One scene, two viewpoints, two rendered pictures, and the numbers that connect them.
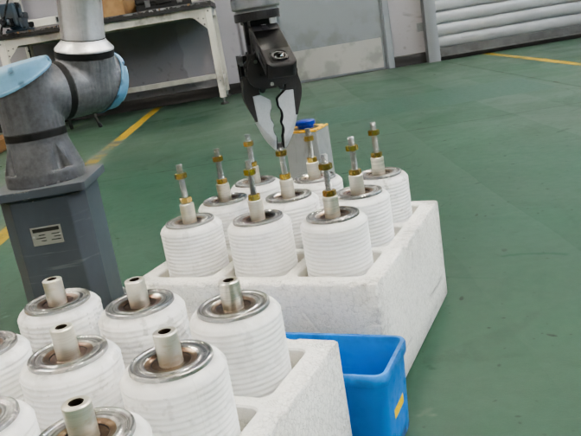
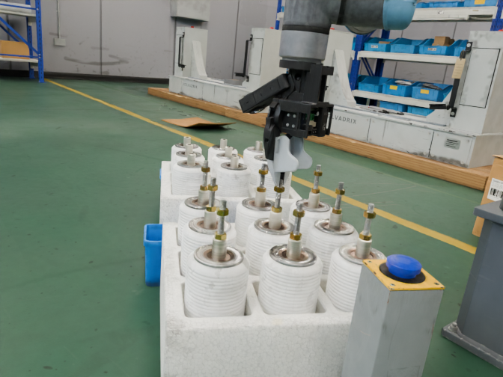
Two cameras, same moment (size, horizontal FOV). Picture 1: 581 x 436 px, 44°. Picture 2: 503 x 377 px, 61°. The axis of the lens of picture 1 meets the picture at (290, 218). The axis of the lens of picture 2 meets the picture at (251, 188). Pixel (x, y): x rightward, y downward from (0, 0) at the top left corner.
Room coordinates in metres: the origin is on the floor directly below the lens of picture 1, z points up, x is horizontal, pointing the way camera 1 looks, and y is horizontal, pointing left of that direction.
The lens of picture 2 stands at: (1.67, -0.50, 0.54)
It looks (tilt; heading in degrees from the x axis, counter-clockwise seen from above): 17 degrees down; 141
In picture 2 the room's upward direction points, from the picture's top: 6 degrees clockwise
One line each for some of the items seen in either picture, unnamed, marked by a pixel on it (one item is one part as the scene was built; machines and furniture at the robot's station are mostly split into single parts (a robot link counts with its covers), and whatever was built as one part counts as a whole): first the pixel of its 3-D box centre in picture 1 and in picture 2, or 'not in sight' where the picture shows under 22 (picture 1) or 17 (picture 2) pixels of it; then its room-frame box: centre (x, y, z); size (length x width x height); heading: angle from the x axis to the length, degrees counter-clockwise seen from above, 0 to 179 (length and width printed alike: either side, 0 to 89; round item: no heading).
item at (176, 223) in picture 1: (189, 221); (313, 206); (1.07, 0.15, 0.25); 0.08 x 0.08 x 0.01
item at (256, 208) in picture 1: (256, 210); (260, 198); (1.02, 0.05, 0.26); 0.02 x 0.02 x 0.03
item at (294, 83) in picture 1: (285, 87); (275, 134); (1.13, -0.03, 0.42); 0.05 x 0.02 x 0.09; 102
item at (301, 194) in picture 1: (288, 196); (274, 227); (1.13, 0.00, 0.25); 0.08 x 0.08 x 0.01
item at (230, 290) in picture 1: (231, 295); (191, 159); (0.69, 0.07, 0.26); 0.02 x 0.02 x 0.03
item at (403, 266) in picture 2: (305, 125); (403, 268); (1.42, -0.06, 0.32); 0.04 x 0.04 x 0.02
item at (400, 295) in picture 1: (303, 289); (264, 303); (1.13, 0.00, 0.09); 0.39 x 0.39 x 0.18; 65
